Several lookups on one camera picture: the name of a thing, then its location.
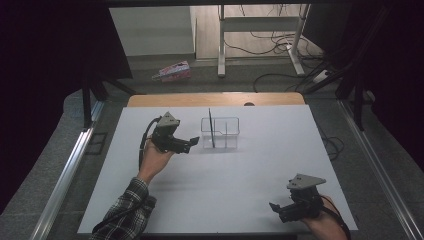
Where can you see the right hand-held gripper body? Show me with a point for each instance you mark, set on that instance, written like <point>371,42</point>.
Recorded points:
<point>305,200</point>

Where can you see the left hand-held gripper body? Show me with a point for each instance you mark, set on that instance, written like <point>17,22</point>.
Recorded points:
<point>166,135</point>

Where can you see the black pencil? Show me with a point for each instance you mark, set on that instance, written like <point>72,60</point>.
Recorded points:
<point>211,128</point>

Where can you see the clear acrylic organizer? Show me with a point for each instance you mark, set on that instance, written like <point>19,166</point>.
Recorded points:
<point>225,133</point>

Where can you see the person's right hand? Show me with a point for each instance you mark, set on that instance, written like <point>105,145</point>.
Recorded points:
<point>325,223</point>

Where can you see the person's left hand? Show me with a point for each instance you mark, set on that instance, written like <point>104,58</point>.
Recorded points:
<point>154,163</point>

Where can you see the wooden table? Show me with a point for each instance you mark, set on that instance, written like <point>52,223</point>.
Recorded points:
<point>200,99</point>

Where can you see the white board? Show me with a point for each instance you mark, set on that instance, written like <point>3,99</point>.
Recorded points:
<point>216,186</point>

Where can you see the pink packet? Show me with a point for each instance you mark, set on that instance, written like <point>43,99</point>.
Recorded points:
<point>173,71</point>

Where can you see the dark round table grommet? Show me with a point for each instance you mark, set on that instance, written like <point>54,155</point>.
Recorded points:
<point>249,104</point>

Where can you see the black metal stand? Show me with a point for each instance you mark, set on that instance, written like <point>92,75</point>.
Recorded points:
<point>358,100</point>
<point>86,100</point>

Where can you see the white cabinet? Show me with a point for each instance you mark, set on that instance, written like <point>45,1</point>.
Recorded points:
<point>153,31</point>

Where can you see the white power strip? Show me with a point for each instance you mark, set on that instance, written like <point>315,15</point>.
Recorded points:
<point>321,76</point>

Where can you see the black curtain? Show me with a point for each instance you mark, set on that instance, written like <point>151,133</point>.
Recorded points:
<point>400,66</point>
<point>40,83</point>

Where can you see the black rectangular floor frame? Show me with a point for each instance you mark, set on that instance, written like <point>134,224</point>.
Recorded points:
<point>96,143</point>

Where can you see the aluminium rail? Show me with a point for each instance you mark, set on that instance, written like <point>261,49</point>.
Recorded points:
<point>380,173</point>
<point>63,180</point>

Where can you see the white desk frame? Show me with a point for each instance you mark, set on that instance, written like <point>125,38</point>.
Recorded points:
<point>221,40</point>

